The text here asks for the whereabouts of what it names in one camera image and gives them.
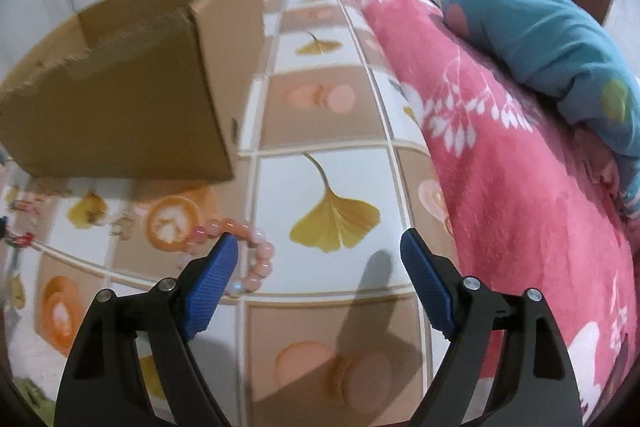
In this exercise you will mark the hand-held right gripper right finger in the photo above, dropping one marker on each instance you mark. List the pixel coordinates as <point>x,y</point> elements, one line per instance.
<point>427,287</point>

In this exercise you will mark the brown cardboard box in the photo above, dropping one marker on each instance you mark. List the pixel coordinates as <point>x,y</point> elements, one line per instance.
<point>125,107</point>

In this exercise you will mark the teal quilt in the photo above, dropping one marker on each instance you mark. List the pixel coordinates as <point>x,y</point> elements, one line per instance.
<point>540,37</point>

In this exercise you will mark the pink floral blanket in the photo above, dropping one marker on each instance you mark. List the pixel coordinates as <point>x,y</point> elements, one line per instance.
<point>500,207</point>

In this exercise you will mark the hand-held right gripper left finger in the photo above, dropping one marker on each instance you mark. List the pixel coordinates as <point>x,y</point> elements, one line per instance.
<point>210,287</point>

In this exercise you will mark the green fluffy cloth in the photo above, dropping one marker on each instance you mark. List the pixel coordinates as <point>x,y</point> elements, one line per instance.
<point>35,407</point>

